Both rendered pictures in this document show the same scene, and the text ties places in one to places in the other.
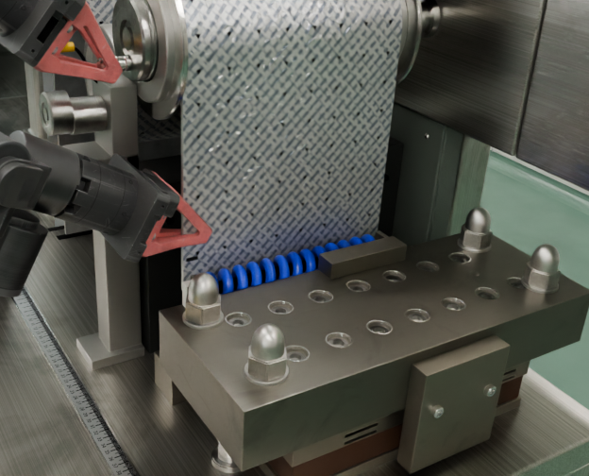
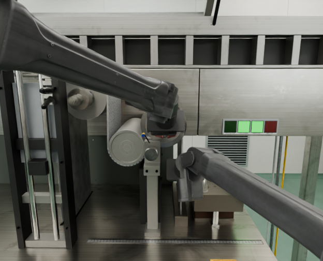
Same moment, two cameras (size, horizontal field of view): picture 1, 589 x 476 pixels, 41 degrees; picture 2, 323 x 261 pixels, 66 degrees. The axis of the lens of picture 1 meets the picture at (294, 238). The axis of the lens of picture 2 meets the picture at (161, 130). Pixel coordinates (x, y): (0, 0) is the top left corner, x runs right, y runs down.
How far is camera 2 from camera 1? 0.83 m
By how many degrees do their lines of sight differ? 54
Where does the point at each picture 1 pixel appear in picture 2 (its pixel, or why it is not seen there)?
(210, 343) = (214, 192)
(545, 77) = (202, 116)
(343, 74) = not seen: hidden behind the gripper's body
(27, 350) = (137, 246)
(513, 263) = not seen: hidden behind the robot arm
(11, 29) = (173, 126)
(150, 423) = (192, 232)
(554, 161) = (208, 132)
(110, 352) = (158, 228)
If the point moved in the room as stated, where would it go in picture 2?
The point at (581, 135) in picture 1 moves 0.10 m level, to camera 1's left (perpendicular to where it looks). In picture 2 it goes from (214, 125) to (205, 129)
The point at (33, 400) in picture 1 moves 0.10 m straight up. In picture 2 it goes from (166, 250) to (166, 219)
